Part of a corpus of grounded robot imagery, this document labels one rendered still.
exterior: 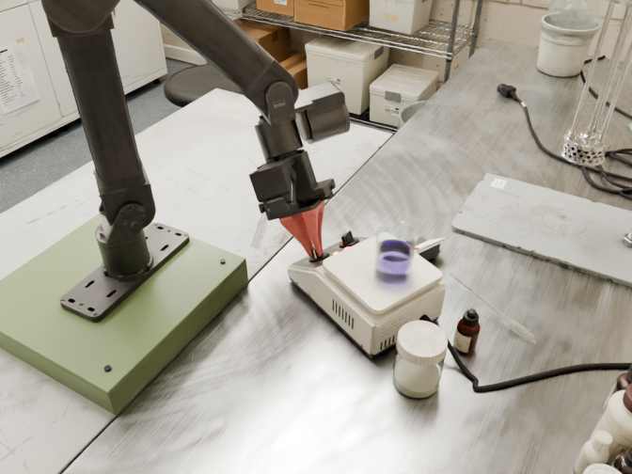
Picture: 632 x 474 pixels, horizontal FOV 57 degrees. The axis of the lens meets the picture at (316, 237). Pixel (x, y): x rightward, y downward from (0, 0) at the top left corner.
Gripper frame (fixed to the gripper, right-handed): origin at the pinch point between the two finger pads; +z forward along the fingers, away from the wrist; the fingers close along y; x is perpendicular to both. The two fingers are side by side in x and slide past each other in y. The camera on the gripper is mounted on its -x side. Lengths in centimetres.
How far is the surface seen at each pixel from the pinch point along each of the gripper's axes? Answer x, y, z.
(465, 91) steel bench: 73, 28, -12
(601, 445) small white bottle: -22.5, 29.4, 21.4
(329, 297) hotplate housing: -6.3, 1.8, 5.2
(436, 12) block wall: 241, 29, -45
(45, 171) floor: 171, -169, -28
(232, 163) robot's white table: 31.3, -19.9, -13.7
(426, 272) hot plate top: -4.7, 15.1, 5.2
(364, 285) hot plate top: -8.7, 7.4, 3.8
